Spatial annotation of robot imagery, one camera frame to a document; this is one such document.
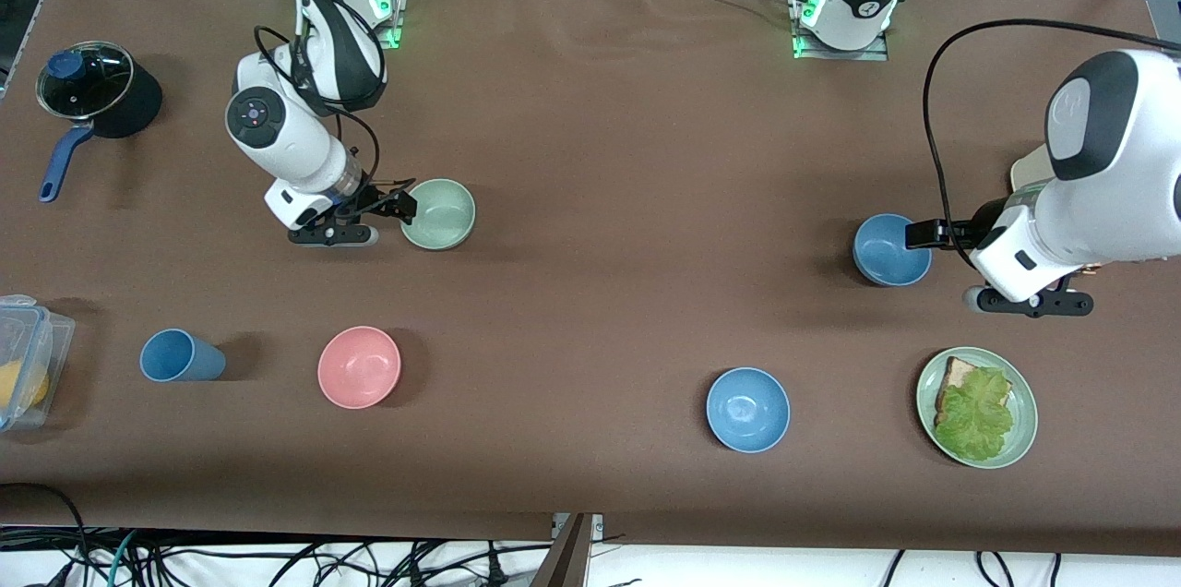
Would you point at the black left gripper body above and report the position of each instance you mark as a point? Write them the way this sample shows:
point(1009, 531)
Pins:
point(980, 222)

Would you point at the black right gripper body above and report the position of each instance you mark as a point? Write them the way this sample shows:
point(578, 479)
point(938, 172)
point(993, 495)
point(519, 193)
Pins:
point(375, 199)

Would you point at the green bowl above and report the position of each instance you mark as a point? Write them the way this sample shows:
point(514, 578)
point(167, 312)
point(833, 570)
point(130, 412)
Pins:
point(445, 214)

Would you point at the blue bowl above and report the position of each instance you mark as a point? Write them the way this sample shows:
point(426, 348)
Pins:
point(881, 249)
point(748, 409)

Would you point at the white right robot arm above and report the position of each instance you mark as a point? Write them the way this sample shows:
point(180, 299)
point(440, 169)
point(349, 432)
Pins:
point(286, 144)

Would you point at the pink bowl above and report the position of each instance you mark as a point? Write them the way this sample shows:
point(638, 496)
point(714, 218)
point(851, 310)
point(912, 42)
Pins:
point(359, 366)

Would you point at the cream toaster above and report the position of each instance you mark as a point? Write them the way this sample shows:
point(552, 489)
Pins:
point(1029, 172)

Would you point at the bread slice under lettuce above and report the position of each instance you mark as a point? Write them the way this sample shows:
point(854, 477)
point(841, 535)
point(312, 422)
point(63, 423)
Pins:
point(960, 373)

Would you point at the green lettuce leaf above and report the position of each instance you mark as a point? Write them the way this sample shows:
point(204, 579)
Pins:
point(976, 416)

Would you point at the green plate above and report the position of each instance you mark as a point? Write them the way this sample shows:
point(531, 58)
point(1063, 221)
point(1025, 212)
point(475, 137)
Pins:
point(1024, 421)

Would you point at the blue cup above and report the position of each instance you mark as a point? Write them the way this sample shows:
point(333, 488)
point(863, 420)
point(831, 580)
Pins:
point(180, 356)

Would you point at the glass lid blue knob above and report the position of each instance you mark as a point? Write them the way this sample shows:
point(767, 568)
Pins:
point(88, 79)

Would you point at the clear plastic container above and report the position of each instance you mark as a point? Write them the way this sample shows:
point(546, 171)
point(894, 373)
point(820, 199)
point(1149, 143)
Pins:
point(51, 338)

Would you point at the yellow food piece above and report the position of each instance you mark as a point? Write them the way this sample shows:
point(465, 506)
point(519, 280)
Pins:
point(23, 389)

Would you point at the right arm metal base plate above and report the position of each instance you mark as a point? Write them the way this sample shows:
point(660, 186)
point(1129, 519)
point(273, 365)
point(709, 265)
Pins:
point(392, 24)

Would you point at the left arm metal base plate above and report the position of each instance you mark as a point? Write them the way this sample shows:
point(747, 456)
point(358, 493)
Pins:
point(876, 52)

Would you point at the metal post with bracket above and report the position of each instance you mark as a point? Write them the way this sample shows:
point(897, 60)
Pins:
point(570, 559)

